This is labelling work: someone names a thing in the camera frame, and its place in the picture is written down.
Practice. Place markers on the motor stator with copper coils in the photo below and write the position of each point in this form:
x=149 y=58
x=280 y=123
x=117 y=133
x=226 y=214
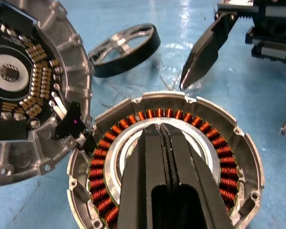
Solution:
x=228 y=167

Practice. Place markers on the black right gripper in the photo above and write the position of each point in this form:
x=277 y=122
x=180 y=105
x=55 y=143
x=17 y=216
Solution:
x=271 y=28

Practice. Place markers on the black spoked motor rotor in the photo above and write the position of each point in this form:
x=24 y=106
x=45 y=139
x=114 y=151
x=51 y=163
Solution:
x=133 y=59

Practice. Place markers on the motor cover with circuit board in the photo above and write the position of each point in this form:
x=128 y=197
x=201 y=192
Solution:
x=74 y=59

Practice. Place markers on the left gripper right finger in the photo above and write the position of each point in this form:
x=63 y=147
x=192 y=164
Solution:
x=200 y=179

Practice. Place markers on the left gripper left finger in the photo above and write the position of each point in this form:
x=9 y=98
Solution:
x=138 y=179

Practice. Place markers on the blue plastic table cover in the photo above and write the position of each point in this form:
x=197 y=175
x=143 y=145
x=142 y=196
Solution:
x=264 y=90

